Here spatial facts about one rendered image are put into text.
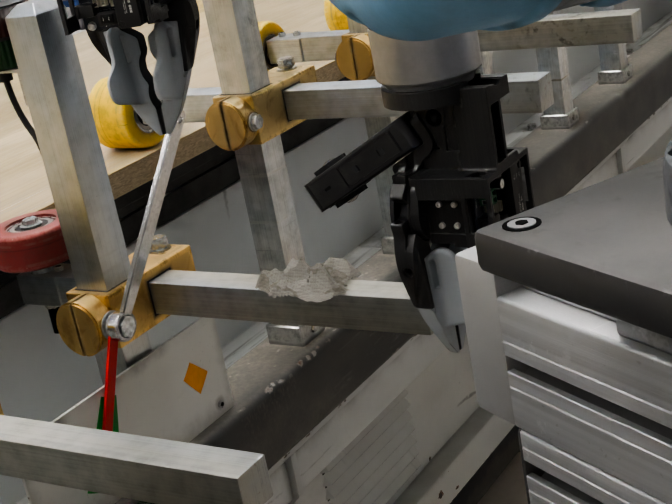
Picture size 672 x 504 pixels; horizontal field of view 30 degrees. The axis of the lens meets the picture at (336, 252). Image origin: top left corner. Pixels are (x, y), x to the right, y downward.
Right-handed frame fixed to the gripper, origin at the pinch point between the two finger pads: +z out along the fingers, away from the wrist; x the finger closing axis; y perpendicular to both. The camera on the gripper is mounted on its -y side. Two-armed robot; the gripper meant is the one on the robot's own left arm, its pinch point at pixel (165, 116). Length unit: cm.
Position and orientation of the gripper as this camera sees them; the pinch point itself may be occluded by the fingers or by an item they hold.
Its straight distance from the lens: 103.1
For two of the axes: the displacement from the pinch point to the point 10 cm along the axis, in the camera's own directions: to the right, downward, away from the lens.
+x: 9.7, -1.0, -2.4
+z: 1.8, 9.3, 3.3
